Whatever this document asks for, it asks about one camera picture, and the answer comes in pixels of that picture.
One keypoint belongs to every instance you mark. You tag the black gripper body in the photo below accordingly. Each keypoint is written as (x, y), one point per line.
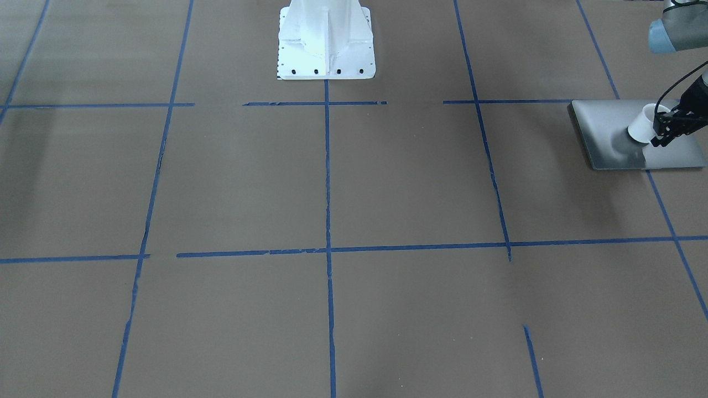
(695, 99)

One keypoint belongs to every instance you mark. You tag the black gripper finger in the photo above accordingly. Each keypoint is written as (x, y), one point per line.
(666, 133)
(673, 117)

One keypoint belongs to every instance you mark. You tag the white cup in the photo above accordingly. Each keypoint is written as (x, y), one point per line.
(642, 129)

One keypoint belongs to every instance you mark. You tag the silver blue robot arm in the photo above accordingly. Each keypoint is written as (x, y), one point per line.
(683, 26)

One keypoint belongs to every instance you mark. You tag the grey closed laptop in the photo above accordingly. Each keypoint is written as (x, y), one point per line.
(603, 127)

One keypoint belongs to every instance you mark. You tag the white pedestal column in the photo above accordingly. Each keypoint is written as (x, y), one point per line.
(325, 40)

